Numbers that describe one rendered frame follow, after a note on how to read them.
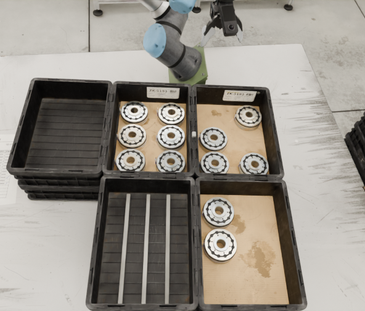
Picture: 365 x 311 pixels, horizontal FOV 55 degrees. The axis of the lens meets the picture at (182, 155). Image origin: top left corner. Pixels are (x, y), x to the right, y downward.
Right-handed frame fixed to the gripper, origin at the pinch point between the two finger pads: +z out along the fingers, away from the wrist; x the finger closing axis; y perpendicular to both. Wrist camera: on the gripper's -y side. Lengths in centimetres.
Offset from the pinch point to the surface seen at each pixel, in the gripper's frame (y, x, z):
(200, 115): -13.1, 9.8, 22.0
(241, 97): -10.4, -7.2, 17.4
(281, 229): -64, -6, 23
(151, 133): -18.9, 30.0, 21.3
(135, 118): -13.6, 34.9, 17.9
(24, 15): 170, 111, 91
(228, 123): -18.4, -0.5, 22.8
